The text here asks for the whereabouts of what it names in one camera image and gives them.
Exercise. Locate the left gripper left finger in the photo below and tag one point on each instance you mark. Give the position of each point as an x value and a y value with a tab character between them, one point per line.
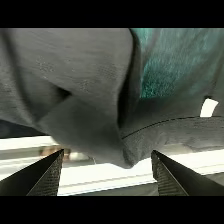
40	180

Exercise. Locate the dark grey garment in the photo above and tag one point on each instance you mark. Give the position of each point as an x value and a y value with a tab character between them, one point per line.
73	83

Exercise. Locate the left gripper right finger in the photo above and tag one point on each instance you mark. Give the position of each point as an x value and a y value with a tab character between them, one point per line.
176	180

